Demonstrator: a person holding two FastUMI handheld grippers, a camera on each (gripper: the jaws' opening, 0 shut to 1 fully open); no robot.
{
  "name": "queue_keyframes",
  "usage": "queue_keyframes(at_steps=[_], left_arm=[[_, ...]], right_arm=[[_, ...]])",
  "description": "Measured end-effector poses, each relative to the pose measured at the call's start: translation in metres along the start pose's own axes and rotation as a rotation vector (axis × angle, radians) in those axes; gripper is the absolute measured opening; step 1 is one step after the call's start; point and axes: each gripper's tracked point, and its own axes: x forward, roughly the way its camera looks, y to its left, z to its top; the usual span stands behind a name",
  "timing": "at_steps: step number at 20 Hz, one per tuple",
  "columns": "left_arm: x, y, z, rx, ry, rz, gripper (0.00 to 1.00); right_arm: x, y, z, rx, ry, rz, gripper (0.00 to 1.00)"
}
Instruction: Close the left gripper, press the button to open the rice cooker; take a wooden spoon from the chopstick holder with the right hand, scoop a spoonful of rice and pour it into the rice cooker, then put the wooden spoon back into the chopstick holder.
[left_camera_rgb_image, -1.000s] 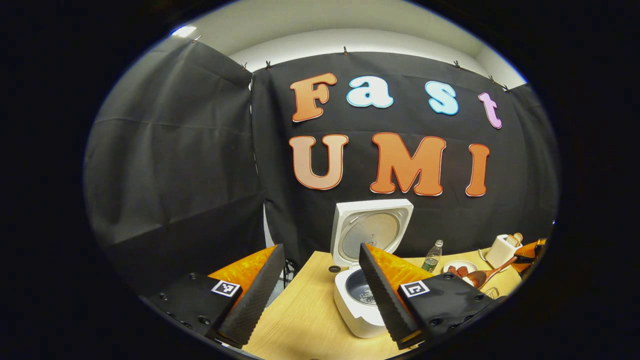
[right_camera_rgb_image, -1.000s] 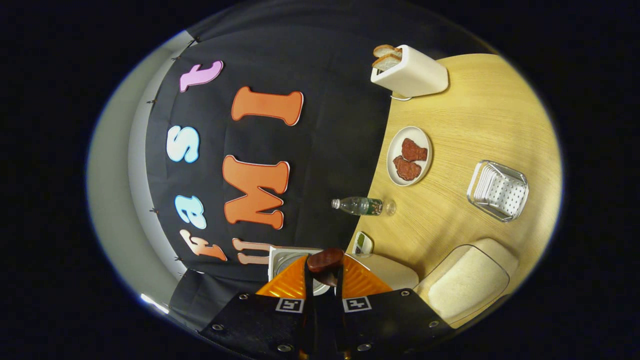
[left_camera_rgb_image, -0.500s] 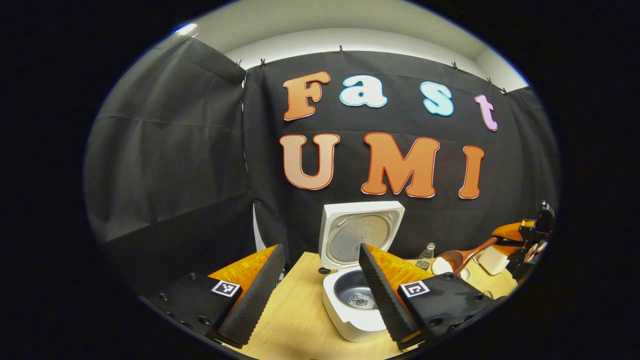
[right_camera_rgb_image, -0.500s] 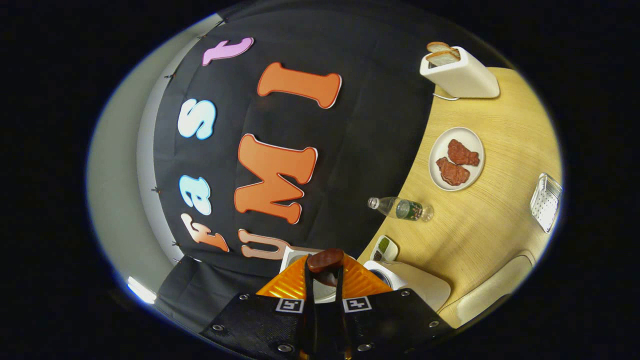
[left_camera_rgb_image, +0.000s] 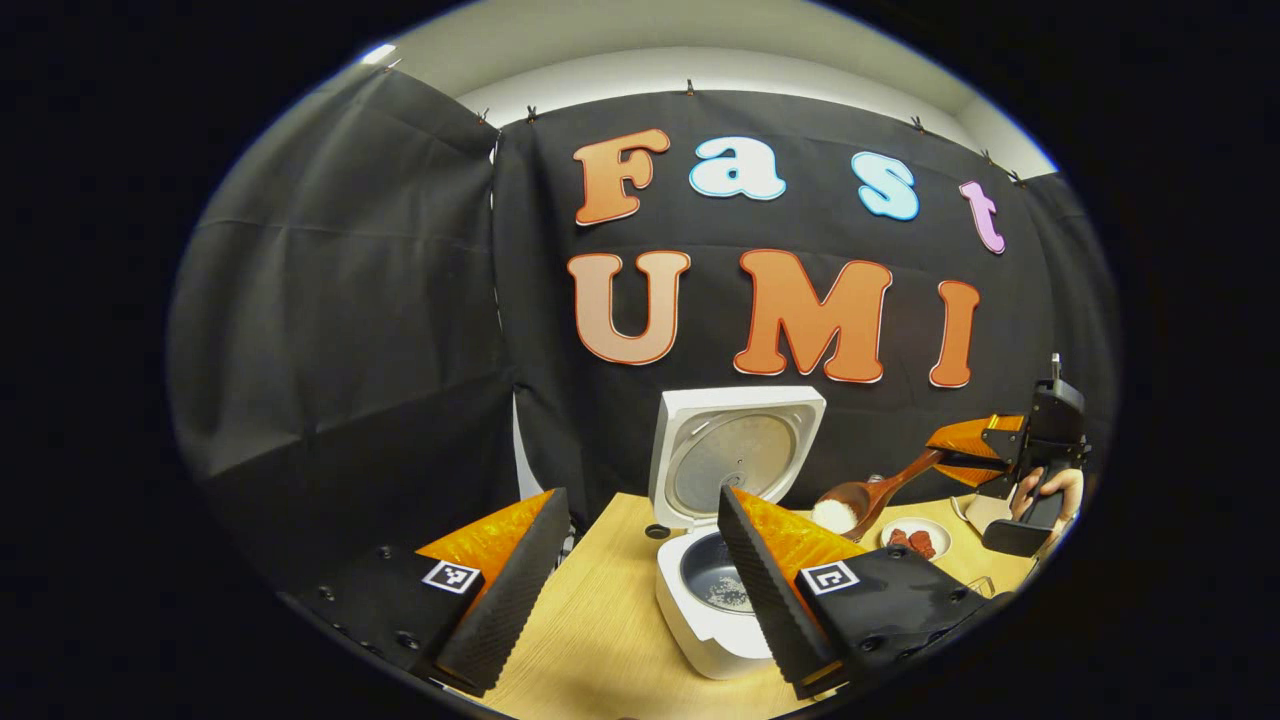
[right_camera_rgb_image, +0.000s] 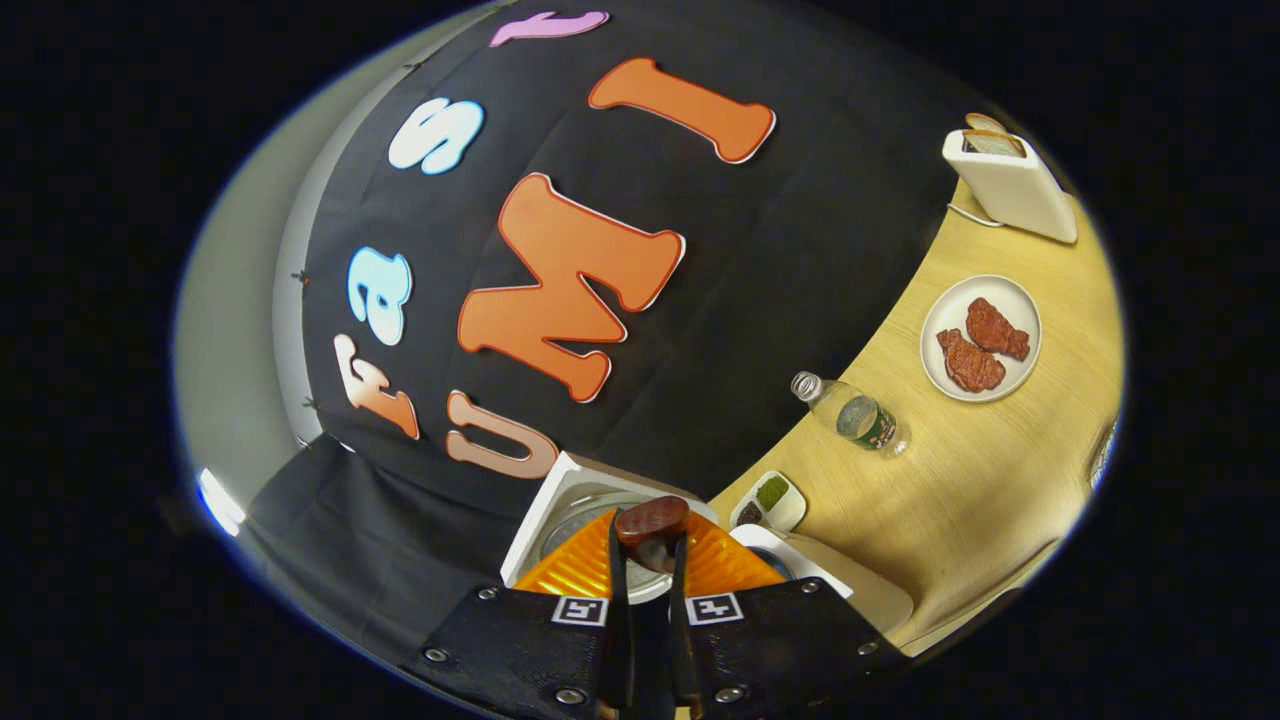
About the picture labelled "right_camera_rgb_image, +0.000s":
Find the brown wooden spoon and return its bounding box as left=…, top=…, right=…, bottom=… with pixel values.
left=614, top=496, right=691, bottom=720

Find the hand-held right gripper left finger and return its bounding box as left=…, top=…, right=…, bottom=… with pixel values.
left=405, top=508, right=636, bottom=720

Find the clear plastic water bottle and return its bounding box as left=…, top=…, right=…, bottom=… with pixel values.
left=791, top=371, right=911, bottom=459

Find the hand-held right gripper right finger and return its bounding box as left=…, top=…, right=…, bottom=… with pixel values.
left=668, top=510, right=911, bottom=717

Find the white round plate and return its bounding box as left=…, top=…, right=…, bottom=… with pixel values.
left=920, top=275, right=1043, bottom=403

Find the white rice cooker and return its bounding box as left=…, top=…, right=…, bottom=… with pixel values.
left=500, top=452, right=913, bottom=633

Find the black backdrop cloth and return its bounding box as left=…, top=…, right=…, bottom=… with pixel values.
left=245, top=0, right=1001, bottom=666

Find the small white seasoning dish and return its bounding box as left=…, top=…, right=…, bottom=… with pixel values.
left=729, top=470, right=808, bottom=533

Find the white toaster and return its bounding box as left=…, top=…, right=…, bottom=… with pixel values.
left=942, top=125, right=1079, bottom=244

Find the red meat piece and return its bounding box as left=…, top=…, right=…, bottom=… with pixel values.
left=937, top=329, right=1007, bottom=393
left=966, top=297, right=1031, bottom=361

